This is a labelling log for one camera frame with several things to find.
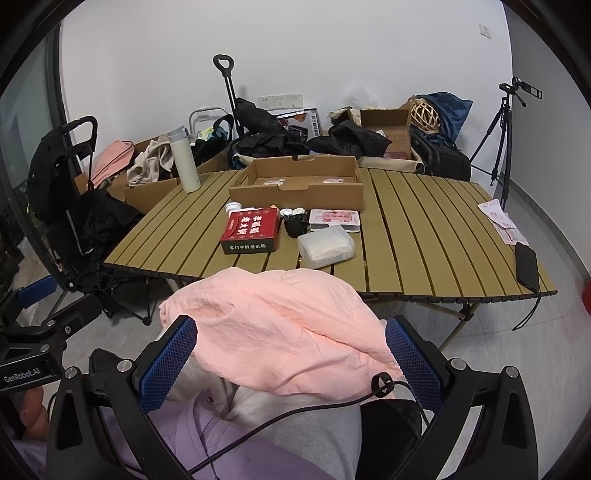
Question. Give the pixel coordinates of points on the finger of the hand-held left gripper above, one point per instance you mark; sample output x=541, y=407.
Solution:
x=38, y=290
x=76, y=314

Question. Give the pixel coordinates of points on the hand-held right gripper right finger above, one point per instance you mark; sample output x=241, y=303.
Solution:
x=413, y=364

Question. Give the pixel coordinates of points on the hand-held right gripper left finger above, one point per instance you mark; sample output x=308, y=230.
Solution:
x=168, y=364

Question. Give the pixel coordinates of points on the clear plastic container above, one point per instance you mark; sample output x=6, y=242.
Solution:
x=325, y=247

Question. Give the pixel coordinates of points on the red and green carton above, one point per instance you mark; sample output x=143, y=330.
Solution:
x=251, y=228

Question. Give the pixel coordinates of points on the pink printed packet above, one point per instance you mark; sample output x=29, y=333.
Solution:
x=334, y=220

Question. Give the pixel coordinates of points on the black cloth bundle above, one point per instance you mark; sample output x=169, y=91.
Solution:
x=295, y=226

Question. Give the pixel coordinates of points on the white spray bottle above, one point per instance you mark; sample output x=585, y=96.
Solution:
x=292, y=212

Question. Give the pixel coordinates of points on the shallow cardboard tray box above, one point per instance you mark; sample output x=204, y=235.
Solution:
x=300, y=187

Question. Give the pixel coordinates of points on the person's left hand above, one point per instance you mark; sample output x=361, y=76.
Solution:
x=33, y=410

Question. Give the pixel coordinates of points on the person's lavender sweatshirt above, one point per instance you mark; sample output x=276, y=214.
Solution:
x=203, y=443

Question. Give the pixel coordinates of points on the pink jacket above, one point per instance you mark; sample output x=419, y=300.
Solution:
x=277, y=327

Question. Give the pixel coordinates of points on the dark glass door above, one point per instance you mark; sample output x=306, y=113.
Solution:
x=23, y=152

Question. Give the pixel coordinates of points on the large open cardboard box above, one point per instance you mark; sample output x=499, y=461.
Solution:
x=147, y=194

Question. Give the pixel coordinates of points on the black phone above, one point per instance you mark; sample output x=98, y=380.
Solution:
x=527, y=267

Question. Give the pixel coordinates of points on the pink cloth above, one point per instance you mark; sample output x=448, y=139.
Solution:
x=113, y=159

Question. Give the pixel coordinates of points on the pink paper packets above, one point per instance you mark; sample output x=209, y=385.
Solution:
x=501, y=221

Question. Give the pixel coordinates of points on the beige cloth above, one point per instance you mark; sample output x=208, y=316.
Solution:
x=150, y=161

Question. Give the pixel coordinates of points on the white round lid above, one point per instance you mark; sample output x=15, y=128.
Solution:
x=234, y=207

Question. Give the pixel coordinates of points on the white thermos bottle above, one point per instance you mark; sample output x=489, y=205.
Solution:
x=184, y=161

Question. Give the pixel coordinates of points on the cream canvas bag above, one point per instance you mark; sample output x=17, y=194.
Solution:
x=392, y=164

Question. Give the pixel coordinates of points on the black backpack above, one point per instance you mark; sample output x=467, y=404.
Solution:
x=445, y=159

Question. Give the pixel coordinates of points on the cartoon sticker packet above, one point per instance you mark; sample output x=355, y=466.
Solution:
x=271, y=182

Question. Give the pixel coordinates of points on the teal item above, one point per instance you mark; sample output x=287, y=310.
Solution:
x=212, y=133

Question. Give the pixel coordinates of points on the cardboard box with red print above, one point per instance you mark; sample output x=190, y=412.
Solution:
x=392, y=134

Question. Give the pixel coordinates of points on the black clothing pile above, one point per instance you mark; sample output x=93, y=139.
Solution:
x=263, y=138

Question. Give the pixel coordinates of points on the woven rattan ball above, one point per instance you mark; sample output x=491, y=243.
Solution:
x=425, y=116

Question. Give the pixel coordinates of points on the blue bag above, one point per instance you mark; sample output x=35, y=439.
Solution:
x=455, y=113

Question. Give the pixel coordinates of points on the beige tote bag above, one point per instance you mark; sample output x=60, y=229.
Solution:
x=344, y=114

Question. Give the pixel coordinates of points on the printed appliance box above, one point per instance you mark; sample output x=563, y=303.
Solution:
x=300, y=121

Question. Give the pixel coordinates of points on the white metal stool frame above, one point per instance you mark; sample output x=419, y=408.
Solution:
x=203, y=115

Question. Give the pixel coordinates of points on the black camera tripod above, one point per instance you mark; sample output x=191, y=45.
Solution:
x=501, y=124

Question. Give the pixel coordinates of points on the white wall outlet strip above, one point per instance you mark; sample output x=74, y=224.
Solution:
x=280, y=100

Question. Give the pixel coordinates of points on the white wall switch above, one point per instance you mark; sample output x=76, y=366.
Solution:
x=485, y=30

